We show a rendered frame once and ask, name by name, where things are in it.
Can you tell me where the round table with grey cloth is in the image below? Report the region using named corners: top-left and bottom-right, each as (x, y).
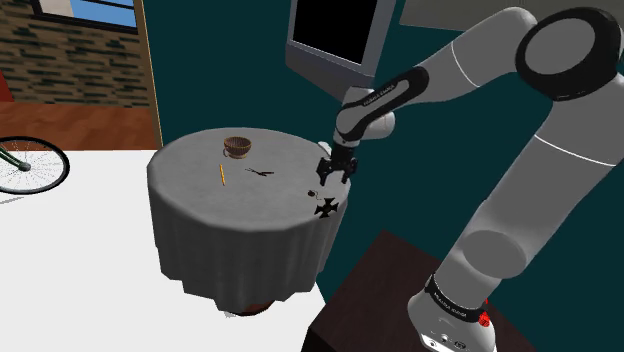
top-left (147, 127), bottom-right (352, 318)

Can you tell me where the dark brown robot stand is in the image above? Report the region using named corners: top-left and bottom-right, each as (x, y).
top-left (300, 229), bottom-right (539, 352)

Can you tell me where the grey framed monitor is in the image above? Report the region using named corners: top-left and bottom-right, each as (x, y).
top-left (284, 0), bottom-right (397, 104)

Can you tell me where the brown woven basket cup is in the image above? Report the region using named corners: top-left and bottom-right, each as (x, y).
top-left (223, 136), bottom-right (253, 160)

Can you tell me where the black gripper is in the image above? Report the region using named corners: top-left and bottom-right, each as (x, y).
top-left (316, 144), bottom-right (359, 187)

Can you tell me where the black cross-shaped object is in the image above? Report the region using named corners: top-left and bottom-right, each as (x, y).
top-left (314, 196), bottom-right (340, 220)

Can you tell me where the window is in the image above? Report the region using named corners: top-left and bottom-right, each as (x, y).
top-left (30, 0), bottom-right (139, 35)

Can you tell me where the bicycle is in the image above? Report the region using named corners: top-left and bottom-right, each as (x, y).
top-left (0, 135), bottom-right (71, 196)

